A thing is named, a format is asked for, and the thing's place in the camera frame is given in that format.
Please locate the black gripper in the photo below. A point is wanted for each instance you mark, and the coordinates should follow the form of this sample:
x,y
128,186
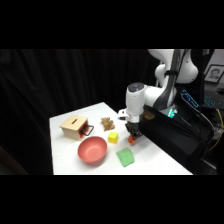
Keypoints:
x,y
134,127

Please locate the red ball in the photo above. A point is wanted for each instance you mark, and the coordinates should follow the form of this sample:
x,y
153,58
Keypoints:
x,y
133,139

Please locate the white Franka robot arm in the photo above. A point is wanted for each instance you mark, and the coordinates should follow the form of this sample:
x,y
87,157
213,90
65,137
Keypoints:
x,y
156,93

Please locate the pink bowl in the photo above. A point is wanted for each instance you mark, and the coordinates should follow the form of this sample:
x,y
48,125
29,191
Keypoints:
x,y
92,150

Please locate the yellow cube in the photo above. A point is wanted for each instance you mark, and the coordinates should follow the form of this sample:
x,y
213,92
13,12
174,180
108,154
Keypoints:
x,y
113,137

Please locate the green wedge block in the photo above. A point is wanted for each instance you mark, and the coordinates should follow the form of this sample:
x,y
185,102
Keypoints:
x,y
125,157

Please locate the brown knobbly toy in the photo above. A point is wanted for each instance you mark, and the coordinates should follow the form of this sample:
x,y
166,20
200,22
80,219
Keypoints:
x,y
108,124

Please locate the black robot stand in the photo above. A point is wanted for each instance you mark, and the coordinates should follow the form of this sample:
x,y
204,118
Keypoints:
x,y
170,140

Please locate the small green light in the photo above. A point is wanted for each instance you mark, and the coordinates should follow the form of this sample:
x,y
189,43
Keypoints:
x,y
171,112

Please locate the blue lit device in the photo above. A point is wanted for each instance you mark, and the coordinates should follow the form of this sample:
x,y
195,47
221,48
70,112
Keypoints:
x,y
190,99

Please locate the black curtain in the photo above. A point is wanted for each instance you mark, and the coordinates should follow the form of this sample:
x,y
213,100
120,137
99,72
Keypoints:
x,y
50,86

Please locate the framed portrait picture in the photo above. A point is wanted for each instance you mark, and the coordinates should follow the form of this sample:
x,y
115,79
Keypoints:
x,y
214,74

